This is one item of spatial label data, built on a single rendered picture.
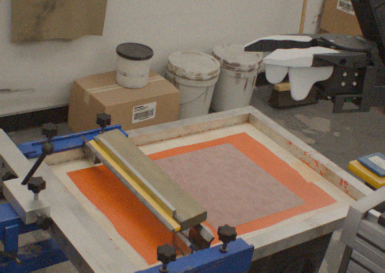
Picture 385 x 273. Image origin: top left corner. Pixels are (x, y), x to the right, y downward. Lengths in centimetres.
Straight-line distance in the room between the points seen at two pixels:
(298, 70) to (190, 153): 123
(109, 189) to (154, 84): 217
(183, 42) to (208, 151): 232
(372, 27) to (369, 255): 69
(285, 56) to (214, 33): 364
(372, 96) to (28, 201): 88
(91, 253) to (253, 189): 60
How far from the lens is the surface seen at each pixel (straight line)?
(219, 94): 435
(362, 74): 88
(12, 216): 157
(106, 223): 171
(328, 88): 87
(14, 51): 378
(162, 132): 205
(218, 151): 206
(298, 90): 83
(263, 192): 191
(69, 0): 372
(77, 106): 391
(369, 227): 145
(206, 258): 157
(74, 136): 194
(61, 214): 158
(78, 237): 152
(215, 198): 185
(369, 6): 86
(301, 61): 81
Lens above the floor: 197
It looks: 28 degrees down
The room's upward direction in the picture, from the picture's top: 9 degrees clockwise
